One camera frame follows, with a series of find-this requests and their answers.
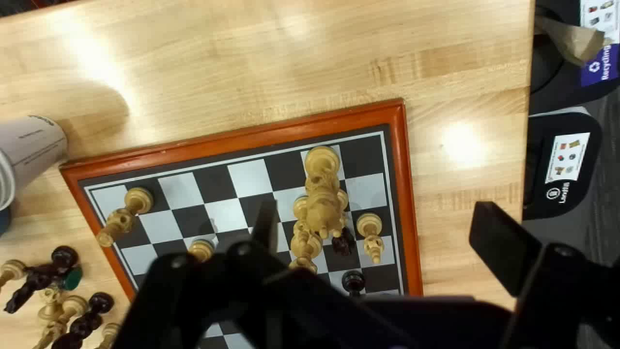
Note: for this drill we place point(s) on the tall light wooden chess piece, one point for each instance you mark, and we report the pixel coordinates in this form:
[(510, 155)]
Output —
[(320, 168)]

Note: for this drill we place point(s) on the light wooden chess pawn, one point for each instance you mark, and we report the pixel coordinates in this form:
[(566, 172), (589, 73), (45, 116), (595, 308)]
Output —
[(126, 215), (201, 250), (370, 230)]

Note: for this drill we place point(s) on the black chess piece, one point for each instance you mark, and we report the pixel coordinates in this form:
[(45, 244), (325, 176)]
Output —
[(87, 321), (341, 246), (41, 277)]

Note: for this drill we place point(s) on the white paper cup stack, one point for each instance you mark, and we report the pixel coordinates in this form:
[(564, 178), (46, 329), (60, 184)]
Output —
[(29, 149)]

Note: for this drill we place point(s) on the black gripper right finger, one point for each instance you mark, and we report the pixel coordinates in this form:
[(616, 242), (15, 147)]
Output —
[(568, 298)]

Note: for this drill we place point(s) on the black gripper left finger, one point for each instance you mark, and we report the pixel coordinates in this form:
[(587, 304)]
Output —
[(225, 304)]

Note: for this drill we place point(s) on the chessboard with orange wooden frame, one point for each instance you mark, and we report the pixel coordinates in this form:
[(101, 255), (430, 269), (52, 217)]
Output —
[(252, 178)]

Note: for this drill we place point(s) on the black chess pawn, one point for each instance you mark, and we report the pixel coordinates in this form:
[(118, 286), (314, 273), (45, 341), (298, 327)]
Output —
[(353, 282)]

